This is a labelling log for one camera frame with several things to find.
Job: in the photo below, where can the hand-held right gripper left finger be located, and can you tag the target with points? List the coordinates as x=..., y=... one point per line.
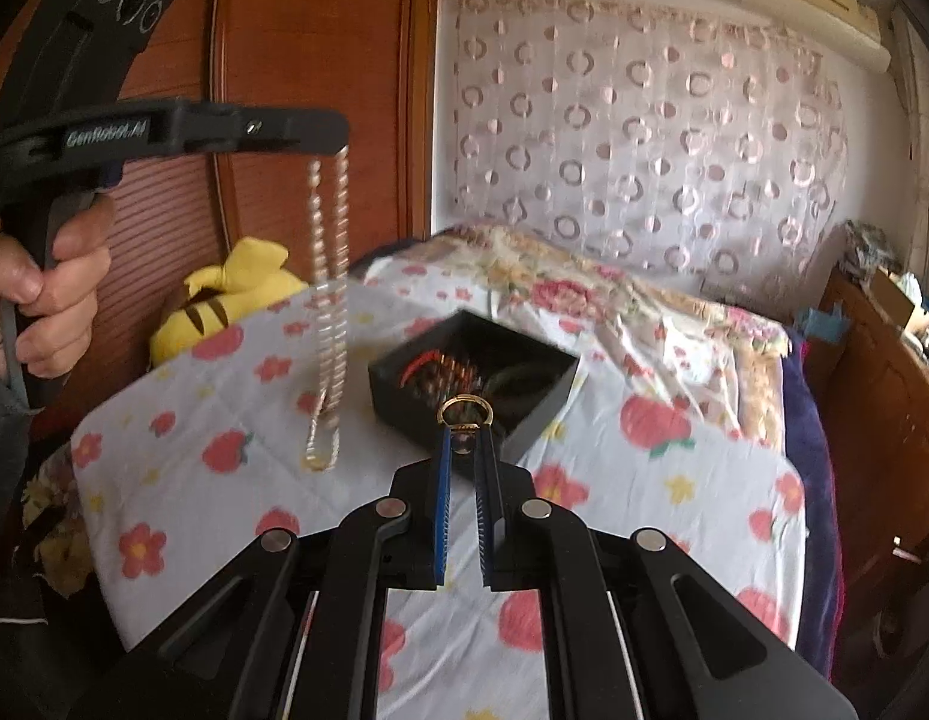
x=442, y=510

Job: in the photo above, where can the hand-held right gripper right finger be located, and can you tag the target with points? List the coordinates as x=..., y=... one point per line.
x=485, y=525

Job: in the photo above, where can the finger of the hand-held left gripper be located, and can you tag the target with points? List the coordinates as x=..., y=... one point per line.
x=299, y=126

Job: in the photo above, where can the black jewelry box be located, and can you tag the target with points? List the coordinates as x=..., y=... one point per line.
x=393, y=405

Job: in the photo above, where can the person's left forearm grey sleeve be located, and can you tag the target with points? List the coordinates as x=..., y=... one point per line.
x=3, y=450

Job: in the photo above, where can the person's left hand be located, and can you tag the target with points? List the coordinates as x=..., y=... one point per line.
x=78, y=277

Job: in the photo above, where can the yellow plush toy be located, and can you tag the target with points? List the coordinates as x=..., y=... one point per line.
x=232, y=277

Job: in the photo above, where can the floral bed blanket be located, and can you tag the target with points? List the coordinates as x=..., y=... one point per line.
x=584, y=292

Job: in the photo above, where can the strawberry printed white cloth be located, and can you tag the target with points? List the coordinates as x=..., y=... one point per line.
x=209, y=405

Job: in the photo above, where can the dark purple blanket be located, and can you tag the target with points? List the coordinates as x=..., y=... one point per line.
x=816, y=480

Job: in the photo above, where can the circle patterned sheer curtain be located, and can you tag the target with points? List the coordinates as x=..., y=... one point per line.
x=644, y=135

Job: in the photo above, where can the brown floral cloth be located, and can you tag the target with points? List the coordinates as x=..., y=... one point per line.
x=56, y=532

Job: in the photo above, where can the blue cloth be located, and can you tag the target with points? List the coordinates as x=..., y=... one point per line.
x=820, y=322

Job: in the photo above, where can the wooden dresser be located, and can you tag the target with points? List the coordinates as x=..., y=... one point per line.
x=876, y=420

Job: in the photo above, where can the cardboard box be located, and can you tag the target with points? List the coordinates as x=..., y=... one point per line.
x=891, y=304

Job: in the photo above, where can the patterned bag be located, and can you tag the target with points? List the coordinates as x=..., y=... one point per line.
x=869, y=247

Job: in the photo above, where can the cream air conditioner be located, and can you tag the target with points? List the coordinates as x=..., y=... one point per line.
x=816, y=7

